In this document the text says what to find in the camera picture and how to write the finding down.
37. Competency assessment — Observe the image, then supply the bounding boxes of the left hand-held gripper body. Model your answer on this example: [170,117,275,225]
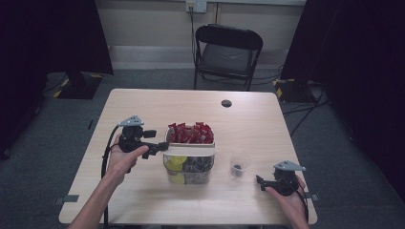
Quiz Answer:
[117,114,151,154]

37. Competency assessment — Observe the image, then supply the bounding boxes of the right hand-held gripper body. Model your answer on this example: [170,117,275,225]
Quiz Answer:
[268,159,307,198]

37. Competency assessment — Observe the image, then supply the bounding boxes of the white wall outlet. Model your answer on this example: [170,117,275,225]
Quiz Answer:
[185,0,208,14]

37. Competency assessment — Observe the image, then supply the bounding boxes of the pile of red packets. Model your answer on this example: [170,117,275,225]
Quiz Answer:
[167,121,215,145]

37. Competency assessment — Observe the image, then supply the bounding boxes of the black wall outlet cable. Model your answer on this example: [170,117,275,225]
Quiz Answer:
[189,6,198,66]

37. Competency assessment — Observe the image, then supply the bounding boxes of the clear plastic cup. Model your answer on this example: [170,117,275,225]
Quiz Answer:
[229,152,252,179]

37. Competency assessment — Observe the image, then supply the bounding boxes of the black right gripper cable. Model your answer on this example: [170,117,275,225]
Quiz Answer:
[296,181,310,224]

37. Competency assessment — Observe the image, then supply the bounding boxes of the pile of dark packets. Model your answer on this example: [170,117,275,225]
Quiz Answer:
[183,156,214,185]

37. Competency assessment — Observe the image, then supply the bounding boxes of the yellow capsule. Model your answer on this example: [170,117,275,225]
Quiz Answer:
[164,155,188,173]

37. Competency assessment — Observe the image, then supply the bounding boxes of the clear compartment storage box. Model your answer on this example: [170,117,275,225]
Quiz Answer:
[162,125,217,186]

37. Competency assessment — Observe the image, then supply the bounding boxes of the person's right hand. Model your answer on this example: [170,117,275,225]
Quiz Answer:
[265,176,309,224]

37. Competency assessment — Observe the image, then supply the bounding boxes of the black curtain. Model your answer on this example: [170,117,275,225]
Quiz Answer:
[0,0,115,160]
[279,0,405,195]

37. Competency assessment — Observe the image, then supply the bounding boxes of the black folding chair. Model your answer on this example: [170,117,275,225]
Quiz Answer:
[193,23,265,93]

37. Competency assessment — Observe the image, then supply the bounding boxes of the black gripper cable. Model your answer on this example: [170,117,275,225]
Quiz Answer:
[100,125,124,229]
[296,181,310,224]

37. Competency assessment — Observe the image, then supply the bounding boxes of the black floor cables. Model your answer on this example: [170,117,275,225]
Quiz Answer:
[281,90,330,138]

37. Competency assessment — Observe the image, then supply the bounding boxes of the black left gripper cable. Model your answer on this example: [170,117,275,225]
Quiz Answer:
[100,125,124,229]

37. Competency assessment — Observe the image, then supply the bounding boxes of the black stand base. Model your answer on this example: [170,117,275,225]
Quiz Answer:
[272,78,317,104]
[53,72,105,100]

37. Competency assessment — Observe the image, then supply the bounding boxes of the person's left hand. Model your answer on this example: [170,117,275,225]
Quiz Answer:
[105,133,150,187]

